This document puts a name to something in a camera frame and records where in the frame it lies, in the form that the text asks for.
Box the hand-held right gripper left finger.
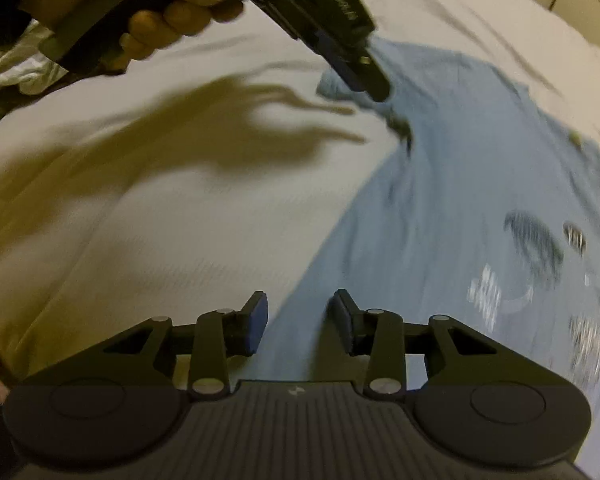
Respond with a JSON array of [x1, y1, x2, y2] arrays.
[[102, 290, 269, 401]]

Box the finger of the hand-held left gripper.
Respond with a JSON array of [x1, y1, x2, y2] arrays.
[[314, 30, 393, 103]]

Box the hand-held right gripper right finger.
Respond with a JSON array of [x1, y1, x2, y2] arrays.
[[327, 289, 498, 401]]

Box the light blue printed t-shirt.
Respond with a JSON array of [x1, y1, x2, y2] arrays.
[[260, 35, 600, 480]]

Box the white bed sheet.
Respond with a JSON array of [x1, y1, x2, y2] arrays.
[[0, 0, 600, 386]]

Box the white crumpled cloth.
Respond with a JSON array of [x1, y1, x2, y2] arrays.
[[0, 20, 68, 96]]

